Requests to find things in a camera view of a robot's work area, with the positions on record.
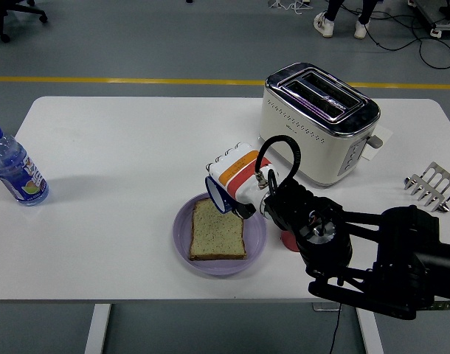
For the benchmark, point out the water bottle blue cap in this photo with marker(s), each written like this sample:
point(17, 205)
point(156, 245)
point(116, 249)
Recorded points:
point(14, 169)

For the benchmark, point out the cream and chrome toaster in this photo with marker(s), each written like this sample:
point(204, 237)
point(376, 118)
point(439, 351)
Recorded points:
point(313, 121)

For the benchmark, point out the red cup white inside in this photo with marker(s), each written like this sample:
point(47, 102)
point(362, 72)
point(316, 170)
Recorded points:
point(288, 243)

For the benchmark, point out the slice of bread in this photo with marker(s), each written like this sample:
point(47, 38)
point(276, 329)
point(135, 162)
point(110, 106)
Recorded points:
point(217, 236)

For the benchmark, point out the purple plate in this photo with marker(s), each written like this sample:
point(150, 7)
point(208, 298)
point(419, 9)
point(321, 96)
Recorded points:
point(182, 236)

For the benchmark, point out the metal toast rack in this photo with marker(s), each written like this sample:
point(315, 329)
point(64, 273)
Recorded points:
point(433, 184)

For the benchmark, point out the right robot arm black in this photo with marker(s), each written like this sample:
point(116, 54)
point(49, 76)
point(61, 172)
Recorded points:
point(358, 239)

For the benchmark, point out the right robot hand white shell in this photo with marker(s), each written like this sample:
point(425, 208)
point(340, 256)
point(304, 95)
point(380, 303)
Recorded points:
point(243, 173)

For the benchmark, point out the black office chair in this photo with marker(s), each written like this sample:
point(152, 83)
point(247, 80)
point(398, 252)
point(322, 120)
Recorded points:
point(5, 11)

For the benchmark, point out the white table leg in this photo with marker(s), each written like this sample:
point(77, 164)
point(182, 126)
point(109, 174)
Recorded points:
point(369, 332)
point(97, 328)

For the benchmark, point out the grey table control box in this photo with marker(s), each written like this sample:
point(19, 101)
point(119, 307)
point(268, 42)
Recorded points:
point(324, 308)

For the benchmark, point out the metal frame equipment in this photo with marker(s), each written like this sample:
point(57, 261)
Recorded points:
point(440, 14)

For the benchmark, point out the person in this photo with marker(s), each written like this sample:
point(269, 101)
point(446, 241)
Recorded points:
point(333, 11)

